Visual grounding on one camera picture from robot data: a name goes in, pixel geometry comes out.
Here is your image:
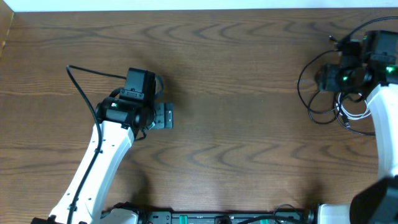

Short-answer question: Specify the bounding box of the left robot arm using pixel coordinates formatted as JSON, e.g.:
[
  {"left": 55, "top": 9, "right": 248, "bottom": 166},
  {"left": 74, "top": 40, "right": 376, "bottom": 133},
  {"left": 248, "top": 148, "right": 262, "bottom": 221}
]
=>
[{"left": 32, "top": 68, "right": 174, "bottom": 224}]

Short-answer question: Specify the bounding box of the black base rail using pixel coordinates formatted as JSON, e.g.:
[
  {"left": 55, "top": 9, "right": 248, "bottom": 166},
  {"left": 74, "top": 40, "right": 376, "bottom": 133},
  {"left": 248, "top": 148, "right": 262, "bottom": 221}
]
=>
[{"left": 138, "top": 211, "right": 311, "bottom": 224}]

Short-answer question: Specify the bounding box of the black usb cable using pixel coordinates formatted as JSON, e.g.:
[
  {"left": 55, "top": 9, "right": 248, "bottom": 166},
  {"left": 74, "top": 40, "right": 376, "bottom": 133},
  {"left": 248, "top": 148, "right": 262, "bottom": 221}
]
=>
[
  {"left": 332, "top": 91, "right": 377, "bottom": 137},
  {"left": 297, "top": 35, "right": 346, "bottom": 125}
]

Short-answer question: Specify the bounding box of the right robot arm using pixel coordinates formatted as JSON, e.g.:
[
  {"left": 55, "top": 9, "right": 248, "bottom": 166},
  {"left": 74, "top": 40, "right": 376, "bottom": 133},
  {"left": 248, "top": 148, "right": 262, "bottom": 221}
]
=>
[{"left": 315, "top": 30, "right": 397, "bottom": 223}]

